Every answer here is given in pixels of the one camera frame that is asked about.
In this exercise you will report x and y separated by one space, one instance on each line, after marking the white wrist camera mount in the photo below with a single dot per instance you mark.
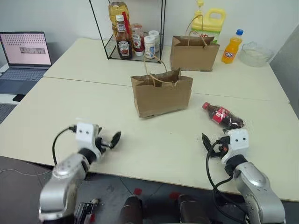
237 143
85 137

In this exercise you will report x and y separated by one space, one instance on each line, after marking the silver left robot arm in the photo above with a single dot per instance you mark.
63 177

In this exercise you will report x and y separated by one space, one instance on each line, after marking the glass Heinz ketchup bottle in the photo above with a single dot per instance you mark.
123 46

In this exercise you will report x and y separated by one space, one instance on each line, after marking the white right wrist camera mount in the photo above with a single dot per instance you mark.
237 143

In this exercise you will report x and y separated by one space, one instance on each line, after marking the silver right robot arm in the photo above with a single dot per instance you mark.
257 186

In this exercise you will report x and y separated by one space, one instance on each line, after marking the open grey laptop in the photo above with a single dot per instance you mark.
23 58

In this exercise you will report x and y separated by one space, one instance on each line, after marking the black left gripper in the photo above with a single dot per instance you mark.
102 144

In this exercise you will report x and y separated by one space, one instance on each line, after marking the yellow detergent jug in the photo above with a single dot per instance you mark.
213 25

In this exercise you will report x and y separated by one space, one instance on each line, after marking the brown paper bag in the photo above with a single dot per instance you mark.
161 95
194 56

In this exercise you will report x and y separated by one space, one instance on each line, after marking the dark rounded shape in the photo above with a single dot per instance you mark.
192 210
133 211

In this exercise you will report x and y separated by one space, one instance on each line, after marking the orange soda bottle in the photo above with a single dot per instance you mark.
231 50

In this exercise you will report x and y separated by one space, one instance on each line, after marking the red squeeze ketchup bottle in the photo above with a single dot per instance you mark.
138 42

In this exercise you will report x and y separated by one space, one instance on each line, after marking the white blue-label jar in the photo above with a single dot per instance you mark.
149 49

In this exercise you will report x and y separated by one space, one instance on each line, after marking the clear glass bowl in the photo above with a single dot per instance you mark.
257 54

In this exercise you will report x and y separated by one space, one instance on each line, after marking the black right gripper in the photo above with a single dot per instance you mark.
219 149

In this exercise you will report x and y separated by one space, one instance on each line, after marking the red-label cola bottle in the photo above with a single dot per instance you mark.
222 115

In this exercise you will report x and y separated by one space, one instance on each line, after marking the black box with silver knob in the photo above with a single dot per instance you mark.
86 211

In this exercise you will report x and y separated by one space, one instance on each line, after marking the large cooking oil bottle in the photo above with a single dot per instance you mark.
118 9

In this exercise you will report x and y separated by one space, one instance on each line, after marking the grey metal panel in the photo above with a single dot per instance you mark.
288 70

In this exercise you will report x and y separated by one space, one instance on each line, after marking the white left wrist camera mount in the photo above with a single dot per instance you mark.
85 137

